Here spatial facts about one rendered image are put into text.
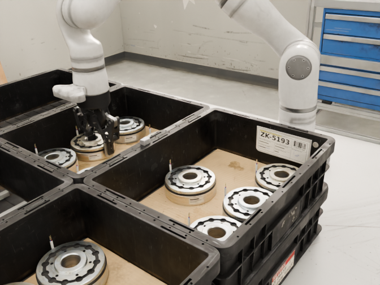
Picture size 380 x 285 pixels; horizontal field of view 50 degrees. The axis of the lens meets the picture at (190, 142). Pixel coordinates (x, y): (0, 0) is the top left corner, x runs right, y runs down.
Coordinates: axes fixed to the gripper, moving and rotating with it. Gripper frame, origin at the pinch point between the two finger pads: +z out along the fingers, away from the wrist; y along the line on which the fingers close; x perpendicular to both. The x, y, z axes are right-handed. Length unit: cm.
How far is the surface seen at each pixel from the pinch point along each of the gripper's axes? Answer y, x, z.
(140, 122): 1.1, -14.7, -0.6
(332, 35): 16, -189, 12
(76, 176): -17.3, 19.1, -7.5
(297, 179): -48.5, -1.8, -7.5
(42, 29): 282, -166, 31
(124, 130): 0.8, -8.8, -0.5
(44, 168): -10.2, 20.6, -7.4
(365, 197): -51, -38, 15
